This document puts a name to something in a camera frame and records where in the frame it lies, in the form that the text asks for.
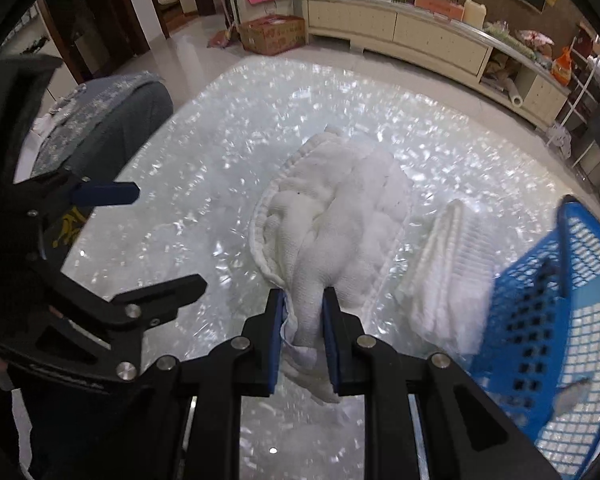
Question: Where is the grey fuzzy cloth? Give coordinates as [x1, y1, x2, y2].
[555, 379, 592, 414]

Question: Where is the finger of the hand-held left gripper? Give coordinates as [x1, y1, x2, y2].
[15, 169, 141, 222]
[0, 259, 209, 387]

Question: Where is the pink box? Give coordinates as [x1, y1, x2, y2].
[413, 0, 465, 21]

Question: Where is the brown cardboard box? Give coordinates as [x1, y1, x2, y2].
[237, 15, 307, 56]

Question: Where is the orange bag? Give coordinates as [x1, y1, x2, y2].
[551, 47, 574, 85]

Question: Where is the cream television cabinet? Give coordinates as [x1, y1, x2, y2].
[294, 0, 574, 129]

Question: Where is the fluffy white towel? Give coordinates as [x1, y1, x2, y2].
[249, 125, 414, 406]

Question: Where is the blue plastic basket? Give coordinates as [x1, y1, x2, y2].
[467, 195, 600, 479]

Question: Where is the broom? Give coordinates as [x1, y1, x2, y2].
[207, 0, 239, 50]

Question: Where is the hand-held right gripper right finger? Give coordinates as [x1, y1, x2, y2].
[321, 286, 563, 480]

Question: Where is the white paper roll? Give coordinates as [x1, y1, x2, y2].
[499, 82, 525, 107]

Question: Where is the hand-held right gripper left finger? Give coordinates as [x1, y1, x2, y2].
[140, 287, 288, 480]

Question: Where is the white wire rack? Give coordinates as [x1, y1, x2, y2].
[545, 35, 600, 171]

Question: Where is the folded white cloth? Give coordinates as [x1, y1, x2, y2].
[397, 199, 499, 356]

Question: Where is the green cloth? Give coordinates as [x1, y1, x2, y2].
[484, 22, 536, 59]

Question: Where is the cream plastic canister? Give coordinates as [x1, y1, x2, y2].
[462, 0, 487, 29]

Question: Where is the white cloth on floor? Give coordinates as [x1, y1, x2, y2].
[544, 124, 574, 161]

